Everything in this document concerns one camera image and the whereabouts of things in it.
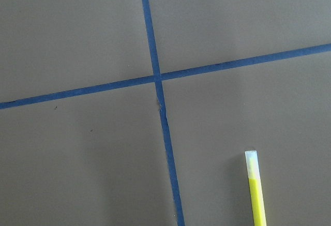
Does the yellow highlighter pen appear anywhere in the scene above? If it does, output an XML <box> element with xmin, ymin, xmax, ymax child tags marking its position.
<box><xmin>245</xmin><ymin>150</ymin><xmax>267</xmax><ymax>226</ymax></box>

